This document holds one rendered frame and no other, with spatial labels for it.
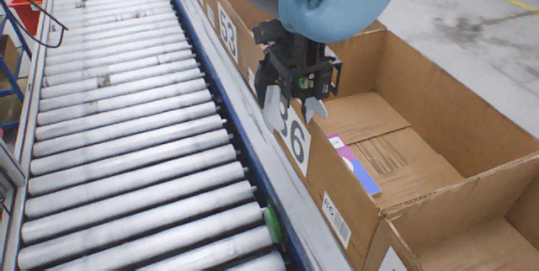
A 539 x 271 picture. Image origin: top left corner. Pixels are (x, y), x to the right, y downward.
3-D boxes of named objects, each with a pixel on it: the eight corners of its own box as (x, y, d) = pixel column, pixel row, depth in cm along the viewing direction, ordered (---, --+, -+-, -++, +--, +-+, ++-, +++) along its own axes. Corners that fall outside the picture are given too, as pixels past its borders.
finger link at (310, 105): (318, 142, 53) (311, 98, 47) (301, 118, 58) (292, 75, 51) (337, 134, 54) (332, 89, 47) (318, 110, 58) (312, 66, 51)
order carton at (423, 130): (264, 118, 82) (264, 53, 70) (373, 89, 90) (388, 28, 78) (356, 277, 54) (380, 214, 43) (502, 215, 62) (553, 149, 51)
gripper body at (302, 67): (285, 114, 44) (288, 23, 36) (260, 77, 50) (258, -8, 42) (338, 99, 46) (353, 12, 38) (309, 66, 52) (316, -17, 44)
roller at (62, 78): (34, 79, 114) (40, 94, 115) (195, 49, 128) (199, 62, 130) (39, 77, 118) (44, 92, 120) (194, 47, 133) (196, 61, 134)
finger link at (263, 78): (252, 109, 50) (264, 54, 45) (248, 103, 51) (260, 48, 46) (282, 108, 52) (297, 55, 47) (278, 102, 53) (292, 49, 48)
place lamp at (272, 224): (262, 221, 74) (261, 201, 69) (268, 219, 74) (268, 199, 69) (274, 251, 69) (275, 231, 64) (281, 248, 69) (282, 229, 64)
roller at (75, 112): (36, 135, 103) (39, 125, 107) (212, 94, 117) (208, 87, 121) (29, 120, 100) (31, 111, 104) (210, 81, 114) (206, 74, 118)
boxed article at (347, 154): (344, 209, 63) (344, 203, 62) (305, 147, 74) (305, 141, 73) (380, 196, 65) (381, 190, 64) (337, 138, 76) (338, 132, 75)
